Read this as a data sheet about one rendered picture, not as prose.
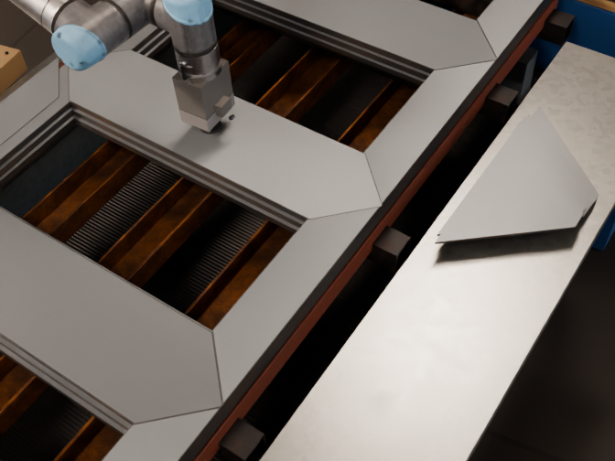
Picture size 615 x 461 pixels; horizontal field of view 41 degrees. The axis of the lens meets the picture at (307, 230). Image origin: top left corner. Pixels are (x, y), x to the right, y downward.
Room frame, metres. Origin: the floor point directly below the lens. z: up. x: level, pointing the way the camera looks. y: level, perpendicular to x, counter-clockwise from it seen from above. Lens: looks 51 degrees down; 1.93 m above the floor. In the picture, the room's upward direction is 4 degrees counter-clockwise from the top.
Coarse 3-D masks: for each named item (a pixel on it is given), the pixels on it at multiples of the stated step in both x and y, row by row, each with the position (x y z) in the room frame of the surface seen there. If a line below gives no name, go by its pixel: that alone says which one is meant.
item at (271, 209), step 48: (240, 0) 1.53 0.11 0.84; (144, 48) 1.39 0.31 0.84; (336, 48) 1.36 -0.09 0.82; (48, 144) 1.14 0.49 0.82; (144, 144) 1.11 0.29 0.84; (432, 144) 1.05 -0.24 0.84; (240, 192) 0.97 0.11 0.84; (0, 336) 0.70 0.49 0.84; (288, 336) 0.68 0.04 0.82; (48, 384) 0.62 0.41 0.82; (240, 384) 0.58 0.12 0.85
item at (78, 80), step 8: (112, 56) 1.35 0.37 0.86; (120, 56) 1.35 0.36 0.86; (96, 64) 1.33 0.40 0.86; (104, 64) 1.33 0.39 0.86; (112, 64) 1.33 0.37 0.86; (72, 72) 1.31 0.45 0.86; (80, 72) 1.31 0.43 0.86; (88, 72) 1.30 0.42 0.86; (96, 72) 1.30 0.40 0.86; (72, 80) 1.28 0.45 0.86; (80, 80) 1.28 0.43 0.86; (88, 80) 1.28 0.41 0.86; (72, 88) 1.26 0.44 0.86; (80, 88) 1.26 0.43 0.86; (72, 96) 1.24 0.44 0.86
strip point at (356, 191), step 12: (360, 168) 0.99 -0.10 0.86; (348, 180) 0.96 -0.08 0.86; (360, 180) 0.96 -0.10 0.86; (372, 180) 0.96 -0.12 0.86; (336, 192) 0.94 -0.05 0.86; (348, 192) 0.94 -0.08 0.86; (360, 192) 0.93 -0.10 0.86; (372, 192) 0.93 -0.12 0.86; (324, 204) 0.91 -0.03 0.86; (336, 204) 0.91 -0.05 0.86; (348, 204) 0.91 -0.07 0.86; (360, 204) 0.91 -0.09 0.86; (372, 204) 0.91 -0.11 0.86; (312, 216) 0.89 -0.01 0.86; (324, 216) 0.89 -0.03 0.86
